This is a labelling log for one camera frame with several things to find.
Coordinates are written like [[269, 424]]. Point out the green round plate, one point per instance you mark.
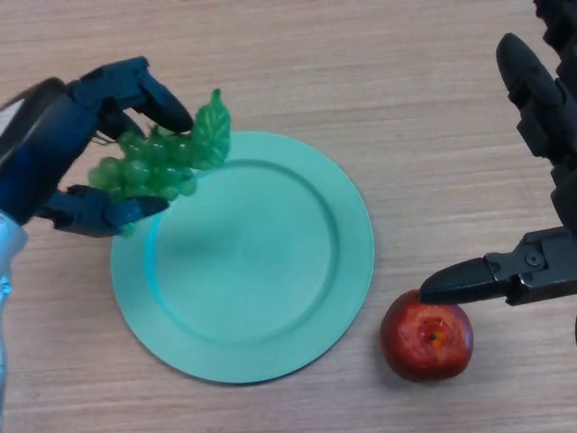
[[252, 270]]

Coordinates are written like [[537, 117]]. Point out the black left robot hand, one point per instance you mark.
[[40, 149]]

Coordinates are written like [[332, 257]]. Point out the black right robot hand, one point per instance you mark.
[[554, 131]]

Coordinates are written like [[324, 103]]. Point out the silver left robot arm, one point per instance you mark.
[[9, 252]]

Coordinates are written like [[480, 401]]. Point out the red apple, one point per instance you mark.
[[424, 347]]

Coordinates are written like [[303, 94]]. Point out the green grapes bunch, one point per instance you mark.
[[153, 162]]

